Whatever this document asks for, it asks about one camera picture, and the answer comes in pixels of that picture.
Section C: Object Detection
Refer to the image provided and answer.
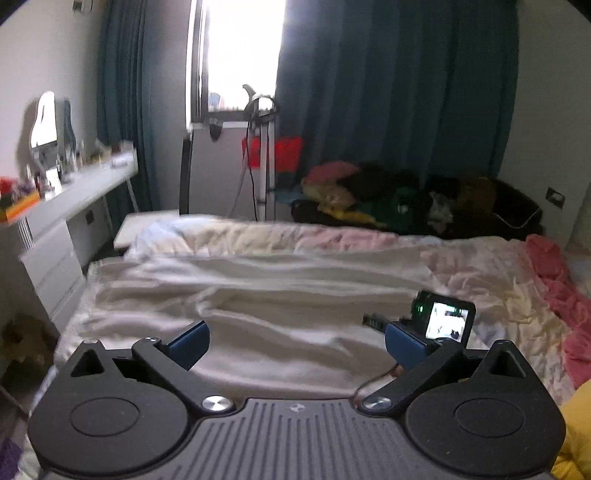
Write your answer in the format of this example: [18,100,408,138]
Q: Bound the white track pants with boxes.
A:
[54,251,434,399]

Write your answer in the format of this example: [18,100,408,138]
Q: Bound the pile of dark clothes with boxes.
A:
[290,161,544,241]

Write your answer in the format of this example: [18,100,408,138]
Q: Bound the pink pastel bed quilt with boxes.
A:
[18,214,578,480]

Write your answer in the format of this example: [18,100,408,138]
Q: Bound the pink blanket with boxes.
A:
[525,235,590,389]

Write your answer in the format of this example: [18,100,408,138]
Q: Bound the white dressing table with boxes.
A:
[1,150,138,332]

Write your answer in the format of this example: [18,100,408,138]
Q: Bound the yellow cloth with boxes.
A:
[551,381,591,480]

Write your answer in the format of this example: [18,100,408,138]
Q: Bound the orange box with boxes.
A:
[0,190,41,223]

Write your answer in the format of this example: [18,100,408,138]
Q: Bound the red bag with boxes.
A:
[240,134,304,174]

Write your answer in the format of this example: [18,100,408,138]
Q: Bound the teal curtain right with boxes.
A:
[276,1,519,179]

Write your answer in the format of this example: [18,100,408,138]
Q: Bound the teal curtain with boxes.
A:
[97,1,159,228]
[276,1,519,179]

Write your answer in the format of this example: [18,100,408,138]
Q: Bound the vanity mirror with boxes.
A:
[30,91,76,168]

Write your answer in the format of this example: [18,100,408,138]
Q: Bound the garment steamer stand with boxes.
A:
[228,84,280,222]

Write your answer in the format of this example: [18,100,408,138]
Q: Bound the teal curtain left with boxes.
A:
[97,1,159,228]

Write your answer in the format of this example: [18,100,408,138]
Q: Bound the window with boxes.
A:
[185,1,287,125]

